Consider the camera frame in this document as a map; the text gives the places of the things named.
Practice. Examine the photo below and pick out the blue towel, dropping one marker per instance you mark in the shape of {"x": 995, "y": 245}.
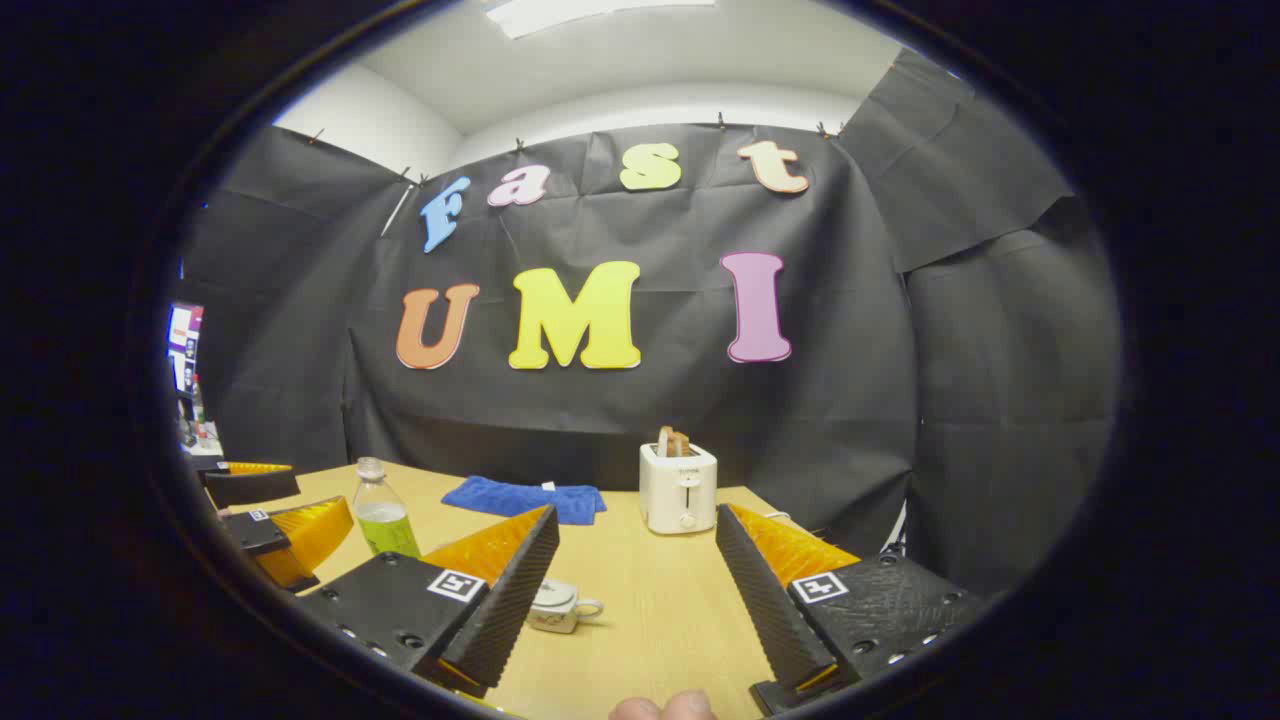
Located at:
{"x": 500, "y": 495}

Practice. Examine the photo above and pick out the computer monitor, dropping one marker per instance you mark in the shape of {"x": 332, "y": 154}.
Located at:
{"x": 185, "y": 330}

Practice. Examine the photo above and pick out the white toaster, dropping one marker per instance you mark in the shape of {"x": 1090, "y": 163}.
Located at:
{"x": 678, "y": 490}

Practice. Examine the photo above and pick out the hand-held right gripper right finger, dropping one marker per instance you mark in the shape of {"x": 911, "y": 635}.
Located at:
{"x": 760, "y": 600}

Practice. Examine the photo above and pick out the toast slices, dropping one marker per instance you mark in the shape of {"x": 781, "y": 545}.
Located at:
{"x": 672, "y": 442}

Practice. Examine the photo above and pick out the green label water bottle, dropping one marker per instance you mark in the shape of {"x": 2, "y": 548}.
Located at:
{"x": 385, "y": 525}

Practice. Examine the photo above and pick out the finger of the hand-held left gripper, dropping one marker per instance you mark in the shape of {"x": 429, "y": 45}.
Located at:
{"x": 250, "y": 487}
{"x": 258, "y": 532}

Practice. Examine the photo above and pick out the white ceramic teacup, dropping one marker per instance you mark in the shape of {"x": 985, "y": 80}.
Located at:
{"x": 560, "y": 622}

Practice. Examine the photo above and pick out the ceiling light panel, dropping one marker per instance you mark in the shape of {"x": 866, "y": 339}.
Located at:
{"x": 600, "y": 10}

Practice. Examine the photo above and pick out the small red capped bottle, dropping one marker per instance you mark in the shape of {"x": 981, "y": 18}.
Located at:
{"x": 198, "y": 400}

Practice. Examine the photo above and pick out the black backdrop cloth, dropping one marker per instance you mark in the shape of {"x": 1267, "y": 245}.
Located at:
{"x": 650, "y": 400}

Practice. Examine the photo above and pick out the white side shelf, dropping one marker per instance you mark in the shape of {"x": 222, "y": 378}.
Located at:
{"x": 205, "y": 438}

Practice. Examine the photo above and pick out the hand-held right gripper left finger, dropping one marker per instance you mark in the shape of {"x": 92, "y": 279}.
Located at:
{"x": 510, "y": 610}

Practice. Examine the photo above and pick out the white metal stand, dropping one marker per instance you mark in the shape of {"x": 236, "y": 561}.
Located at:
{"x": 902, "y": 525}

